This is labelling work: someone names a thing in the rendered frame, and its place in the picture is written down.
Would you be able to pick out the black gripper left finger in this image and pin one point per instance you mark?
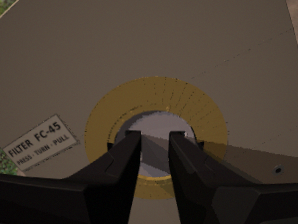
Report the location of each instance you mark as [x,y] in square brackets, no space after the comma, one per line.
[101,193]

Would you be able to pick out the tan service panel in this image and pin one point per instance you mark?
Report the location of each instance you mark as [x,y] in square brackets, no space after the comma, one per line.
[73,71]

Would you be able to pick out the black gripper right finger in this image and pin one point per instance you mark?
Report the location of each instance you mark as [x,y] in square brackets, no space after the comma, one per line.
[209,193]

